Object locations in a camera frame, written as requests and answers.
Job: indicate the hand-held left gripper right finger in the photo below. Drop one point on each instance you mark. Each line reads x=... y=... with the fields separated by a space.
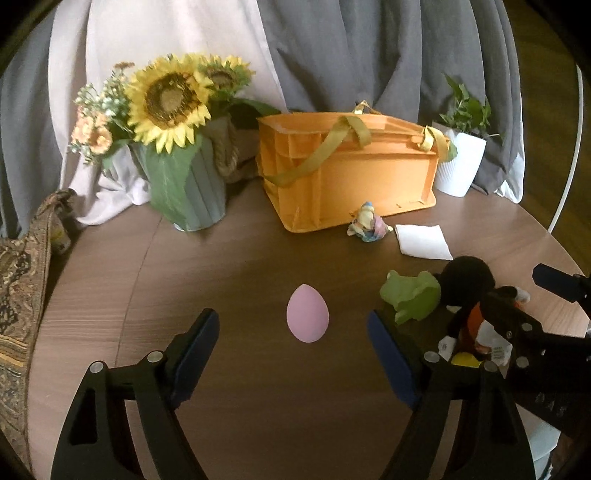
x=392 y=360

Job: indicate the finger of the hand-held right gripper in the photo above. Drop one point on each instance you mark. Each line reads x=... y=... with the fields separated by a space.
x=508 y=318
x=558 y=281

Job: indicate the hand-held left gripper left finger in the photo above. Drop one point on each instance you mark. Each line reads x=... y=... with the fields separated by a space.
x=198 y=350

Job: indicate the green frog plush toy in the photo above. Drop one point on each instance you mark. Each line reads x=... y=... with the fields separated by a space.
x=411 y=295

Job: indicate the pink egg-shaped sponge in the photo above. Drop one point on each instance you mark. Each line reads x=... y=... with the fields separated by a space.
x=308 y=314

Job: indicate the white cloth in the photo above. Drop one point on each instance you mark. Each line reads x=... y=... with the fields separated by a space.
x=422 y=240

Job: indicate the pastel multicolour plush toy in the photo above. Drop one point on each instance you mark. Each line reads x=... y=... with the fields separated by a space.
x=369 y=226

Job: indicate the white curved pole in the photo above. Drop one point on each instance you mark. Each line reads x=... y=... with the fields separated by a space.
x=570 y=147

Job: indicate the white ribbed plant pot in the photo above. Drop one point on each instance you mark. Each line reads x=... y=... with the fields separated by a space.
x=459 y=161

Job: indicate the green ribbed vase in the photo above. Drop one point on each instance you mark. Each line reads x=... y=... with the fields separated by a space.
x=203 y=194

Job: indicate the brown patterned cloth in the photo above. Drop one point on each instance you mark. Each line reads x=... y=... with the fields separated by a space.
x=18 y=286

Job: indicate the green leafy plant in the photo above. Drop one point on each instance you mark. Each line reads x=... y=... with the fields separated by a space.
x=464 y=110

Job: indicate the sunflower bouquet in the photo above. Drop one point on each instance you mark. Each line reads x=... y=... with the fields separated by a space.
x=166 y=101

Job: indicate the grey curtain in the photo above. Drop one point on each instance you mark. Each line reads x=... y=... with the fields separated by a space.
x=369 y=55

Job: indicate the white curtain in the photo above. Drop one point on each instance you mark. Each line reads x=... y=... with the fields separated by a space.
x=152 y=32

